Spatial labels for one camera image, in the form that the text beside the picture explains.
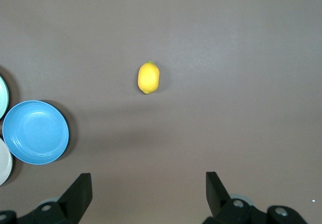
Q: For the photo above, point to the yellow lemon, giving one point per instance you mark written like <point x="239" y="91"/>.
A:
<point x="148" y="79"/>

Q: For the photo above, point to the brown table cover mat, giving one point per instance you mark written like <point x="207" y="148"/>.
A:
<point x="226" y="83"/>

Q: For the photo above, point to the blue plate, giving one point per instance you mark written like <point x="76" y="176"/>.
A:
<point x="35" y="133"/>

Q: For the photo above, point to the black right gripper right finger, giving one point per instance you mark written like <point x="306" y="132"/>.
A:
<point x="216" y="196"/>

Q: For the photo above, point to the light green plate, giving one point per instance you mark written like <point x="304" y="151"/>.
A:
<point x="2" y="98"/>

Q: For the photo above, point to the beige pink plate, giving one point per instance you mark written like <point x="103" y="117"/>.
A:
<point x="3" y="161"/>

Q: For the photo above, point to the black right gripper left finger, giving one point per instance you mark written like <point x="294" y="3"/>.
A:
<point x="75" y="198"/>

